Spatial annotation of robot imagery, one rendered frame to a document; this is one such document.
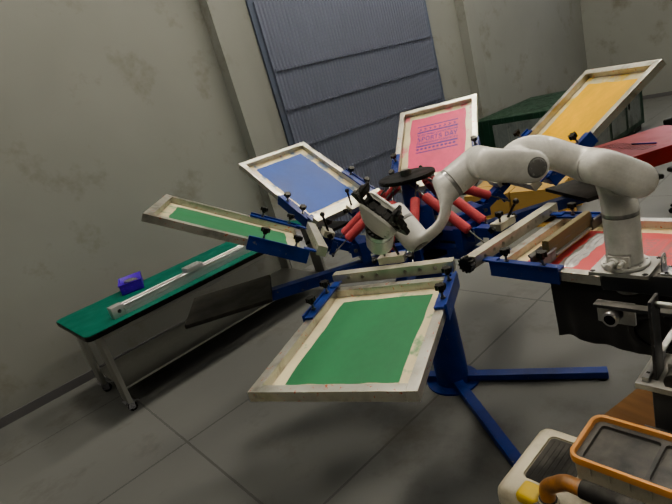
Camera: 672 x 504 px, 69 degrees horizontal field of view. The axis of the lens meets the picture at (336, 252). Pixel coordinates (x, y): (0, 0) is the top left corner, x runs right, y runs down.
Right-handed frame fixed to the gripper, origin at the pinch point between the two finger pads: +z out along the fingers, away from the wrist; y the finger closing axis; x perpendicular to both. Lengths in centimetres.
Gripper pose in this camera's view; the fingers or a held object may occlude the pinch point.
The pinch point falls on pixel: (379, 199)
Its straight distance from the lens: 109.9
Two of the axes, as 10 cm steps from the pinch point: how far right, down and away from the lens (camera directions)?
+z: -0.8, -3.3, -9.4
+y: 7.6, 5.9, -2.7
